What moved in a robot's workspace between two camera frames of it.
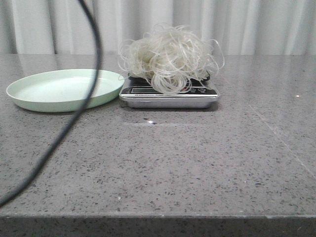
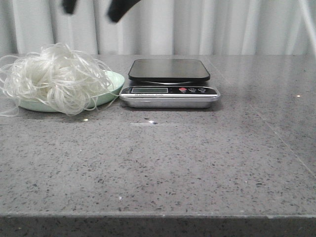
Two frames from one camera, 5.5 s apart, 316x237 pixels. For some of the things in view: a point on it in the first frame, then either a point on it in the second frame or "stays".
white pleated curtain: x=243 y=27 stays
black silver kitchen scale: x=140 y=93 stays
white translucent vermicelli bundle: x=172 y=58 to x=56 y=78
